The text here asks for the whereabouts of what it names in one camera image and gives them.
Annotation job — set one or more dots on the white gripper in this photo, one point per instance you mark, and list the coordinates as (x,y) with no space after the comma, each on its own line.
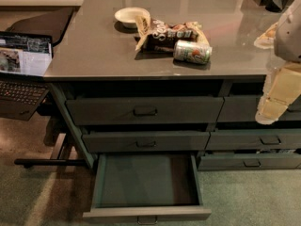
(289,37)

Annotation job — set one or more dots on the black open laptop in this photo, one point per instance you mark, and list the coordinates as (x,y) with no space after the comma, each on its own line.
(24,58)

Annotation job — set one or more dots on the white ceramic bowl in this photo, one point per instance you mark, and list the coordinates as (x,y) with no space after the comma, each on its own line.
(127,16)

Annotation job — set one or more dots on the brown chip bag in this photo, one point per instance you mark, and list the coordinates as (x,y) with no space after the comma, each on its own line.
(156,35)

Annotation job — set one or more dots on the green soda can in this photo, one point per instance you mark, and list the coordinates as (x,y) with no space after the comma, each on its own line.
(192,52)

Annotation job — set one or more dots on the grey cabinet frame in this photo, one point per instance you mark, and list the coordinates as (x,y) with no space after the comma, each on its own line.
(60,98)

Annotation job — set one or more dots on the grey drawer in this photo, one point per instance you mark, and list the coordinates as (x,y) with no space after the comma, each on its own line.
(243,108)
(146,188)
(248,161)
(226,140)
(145,141)
(144,110)

